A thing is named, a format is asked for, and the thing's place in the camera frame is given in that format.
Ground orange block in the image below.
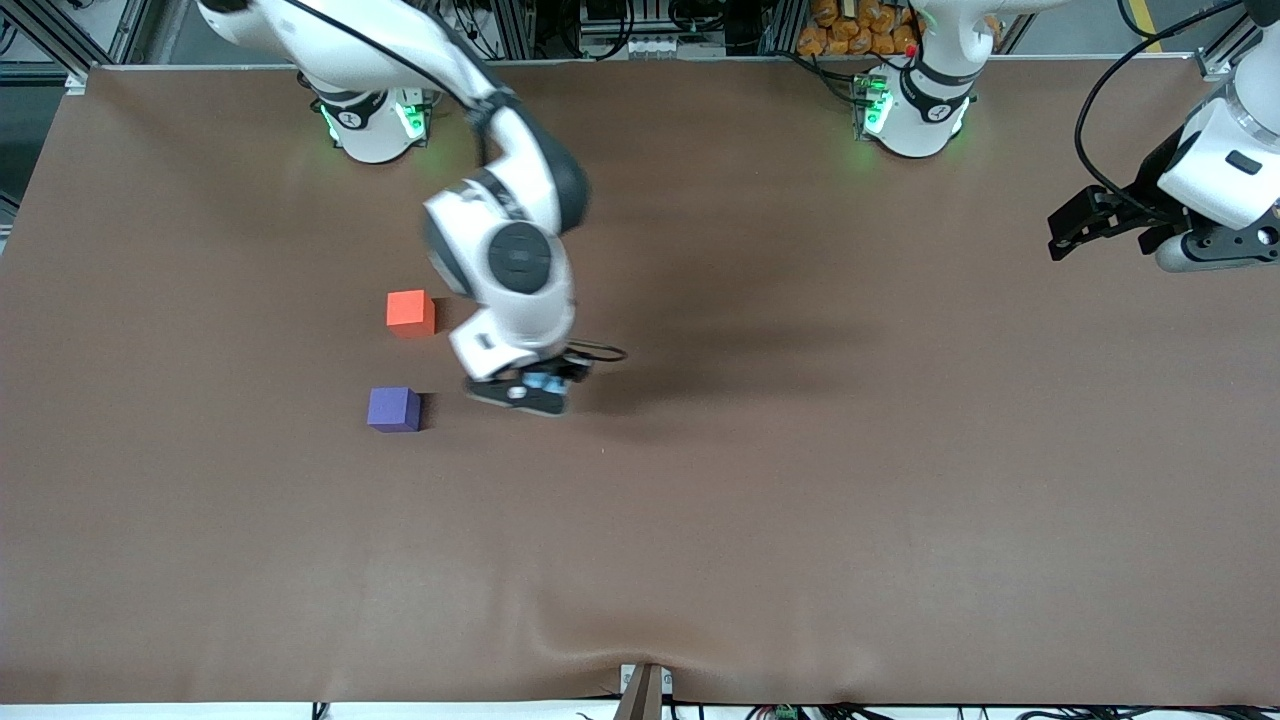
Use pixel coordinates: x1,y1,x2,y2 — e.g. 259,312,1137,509
386,290,437,339

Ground wooden post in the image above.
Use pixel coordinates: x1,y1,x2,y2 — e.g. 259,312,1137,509
615,663,667,720

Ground brown table mat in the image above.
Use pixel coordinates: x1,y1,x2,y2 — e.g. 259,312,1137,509
0,55,1280,706

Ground pile of orange bags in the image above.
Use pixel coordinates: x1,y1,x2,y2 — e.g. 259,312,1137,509
797,0,921,57

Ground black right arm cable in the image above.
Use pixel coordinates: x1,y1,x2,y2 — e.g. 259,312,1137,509
285,0,629,364

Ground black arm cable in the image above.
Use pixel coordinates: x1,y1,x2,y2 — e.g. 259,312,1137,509
1074,0,1251,203
285,0,629,364

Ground aluminium frame post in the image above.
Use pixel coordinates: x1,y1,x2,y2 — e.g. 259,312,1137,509
1195,20,1251,83
0,0,93,93

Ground purple block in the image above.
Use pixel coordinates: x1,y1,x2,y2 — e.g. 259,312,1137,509
367,386,422,433

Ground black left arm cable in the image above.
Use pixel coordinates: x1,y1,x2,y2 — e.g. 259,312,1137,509
1074,0,1251,203

